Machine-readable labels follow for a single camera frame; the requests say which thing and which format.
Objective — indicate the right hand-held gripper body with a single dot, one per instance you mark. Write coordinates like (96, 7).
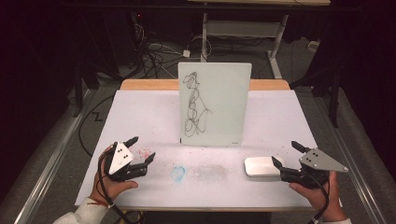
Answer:
(317, 161)

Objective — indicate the white metal desk frame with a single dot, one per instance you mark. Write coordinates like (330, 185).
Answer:
(243, 28)

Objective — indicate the small white box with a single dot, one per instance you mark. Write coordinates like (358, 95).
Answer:
(313, 45)

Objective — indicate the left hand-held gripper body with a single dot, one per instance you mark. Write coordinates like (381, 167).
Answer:
(120, 158)

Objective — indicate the white power adapter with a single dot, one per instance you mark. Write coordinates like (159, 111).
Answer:
(186, 53)

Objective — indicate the white whiteboard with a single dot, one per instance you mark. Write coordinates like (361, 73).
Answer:
(224, 102)

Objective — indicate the person's right hand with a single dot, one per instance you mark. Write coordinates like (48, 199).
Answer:
(323, 199)

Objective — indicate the white table cover sheet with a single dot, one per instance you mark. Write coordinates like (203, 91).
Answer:
(149, 118)

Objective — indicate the wooden table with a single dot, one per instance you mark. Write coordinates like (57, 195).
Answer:
(149, 84)

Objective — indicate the metal floor rail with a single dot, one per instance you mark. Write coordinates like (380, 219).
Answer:
(53, 161)
(351, 165)

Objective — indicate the white whiteboard eraser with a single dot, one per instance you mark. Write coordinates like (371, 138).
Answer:
(260, 166)

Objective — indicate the person's left hand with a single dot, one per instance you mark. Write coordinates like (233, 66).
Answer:
(115, 188)

